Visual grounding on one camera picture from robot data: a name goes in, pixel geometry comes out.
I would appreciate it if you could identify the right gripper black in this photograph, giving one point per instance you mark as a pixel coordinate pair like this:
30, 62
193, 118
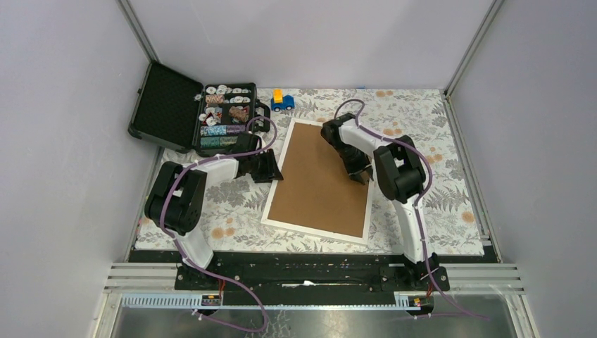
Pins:
364, 163

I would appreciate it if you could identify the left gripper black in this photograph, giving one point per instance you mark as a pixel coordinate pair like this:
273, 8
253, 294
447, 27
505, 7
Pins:
272, 172

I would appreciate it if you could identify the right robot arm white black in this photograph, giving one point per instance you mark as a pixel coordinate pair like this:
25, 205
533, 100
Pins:
397, 169

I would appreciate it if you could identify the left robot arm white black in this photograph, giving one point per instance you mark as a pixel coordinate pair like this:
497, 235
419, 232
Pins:
178, 194

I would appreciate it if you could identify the blue yellow toy truck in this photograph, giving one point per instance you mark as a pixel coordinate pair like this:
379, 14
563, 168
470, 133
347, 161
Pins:
281, 101

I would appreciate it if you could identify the black poker chip case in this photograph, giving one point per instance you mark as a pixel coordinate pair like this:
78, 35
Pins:
180, 114

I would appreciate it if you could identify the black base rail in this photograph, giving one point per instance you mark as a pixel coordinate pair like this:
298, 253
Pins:
313, 278

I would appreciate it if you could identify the right aluminium corner post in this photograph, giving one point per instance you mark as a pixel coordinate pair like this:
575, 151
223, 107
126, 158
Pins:
471, 50

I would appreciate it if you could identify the aluminium corner post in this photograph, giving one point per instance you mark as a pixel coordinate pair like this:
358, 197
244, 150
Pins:
138, 31
471, 50

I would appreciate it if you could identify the white slotted cable duct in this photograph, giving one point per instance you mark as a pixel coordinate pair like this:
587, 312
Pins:
216, 302

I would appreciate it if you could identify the left aluminium corner post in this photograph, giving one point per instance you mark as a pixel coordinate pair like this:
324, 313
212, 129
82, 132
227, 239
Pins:
138, 31

